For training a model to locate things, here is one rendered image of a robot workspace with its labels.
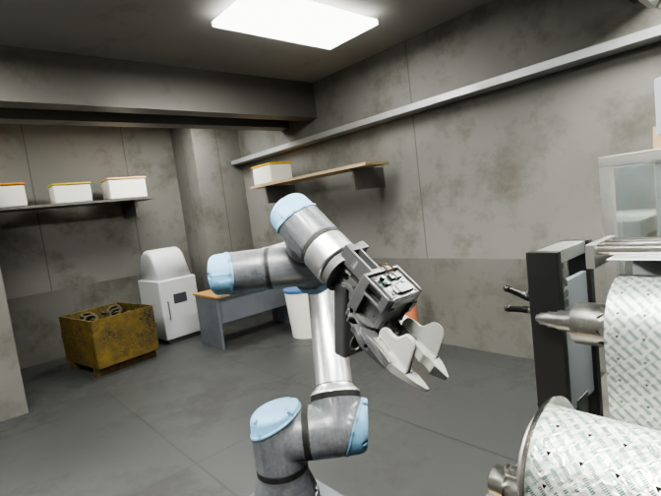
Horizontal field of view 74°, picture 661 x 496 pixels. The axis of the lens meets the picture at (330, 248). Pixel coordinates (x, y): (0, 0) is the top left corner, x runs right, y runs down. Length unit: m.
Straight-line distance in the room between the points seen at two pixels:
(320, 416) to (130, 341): 4.76
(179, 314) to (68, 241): 1.79
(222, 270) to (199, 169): 6.07
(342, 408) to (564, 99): 3.37
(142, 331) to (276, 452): 4.77
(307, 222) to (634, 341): 0.46
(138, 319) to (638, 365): 5.34
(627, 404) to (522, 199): 3.47
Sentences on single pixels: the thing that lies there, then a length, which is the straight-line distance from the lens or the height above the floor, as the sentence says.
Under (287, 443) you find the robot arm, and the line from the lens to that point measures 1.02.
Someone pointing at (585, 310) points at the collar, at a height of 1.36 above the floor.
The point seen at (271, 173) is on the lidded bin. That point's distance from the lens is 5.63.
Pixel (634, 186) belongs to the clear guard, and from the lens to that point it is 1.47.
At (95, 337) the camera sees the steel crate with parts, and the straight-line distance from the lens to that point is 5.50.
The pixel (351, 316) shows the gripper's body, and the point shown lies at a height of 1.40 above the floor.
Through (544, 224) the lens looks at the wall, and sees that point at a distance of 4.07.
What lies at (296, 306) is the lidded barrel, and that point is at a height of 0.41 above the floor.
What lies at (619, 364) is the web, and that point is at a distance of 0.70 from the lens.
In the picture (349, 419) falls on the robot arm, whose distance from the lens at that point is 1.01.
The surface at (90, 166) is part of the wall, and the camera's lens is 7.08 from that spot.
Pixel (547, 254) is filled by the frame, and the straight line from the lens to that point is 0.79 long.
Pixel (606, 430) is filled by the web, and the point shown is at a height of 1.31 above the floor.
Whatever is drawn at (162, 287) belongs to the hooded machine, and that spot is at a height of 0.76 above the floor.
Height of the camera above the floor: 1.56
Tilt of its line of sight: 5 degrees down
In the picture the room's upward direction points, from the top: 7 degrees counter-clockwise
